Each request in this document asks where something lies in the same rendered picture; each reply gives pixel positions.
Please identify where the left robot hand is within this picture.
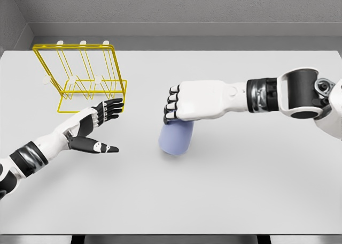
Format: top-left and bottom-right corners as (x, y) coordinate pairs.
(56, 98), (125, 154)

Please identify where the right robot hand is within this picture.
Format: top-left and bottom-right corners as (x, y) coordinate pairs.
(162, 80), (232, 126)

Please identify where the light blue cup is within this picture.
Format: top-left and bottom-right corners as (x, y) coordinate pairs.
(158, 110), (195, 156)

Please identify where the yellow wire cup holder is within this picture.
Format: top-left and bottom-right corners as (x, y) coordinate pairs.
(32, 40), (128, 113)

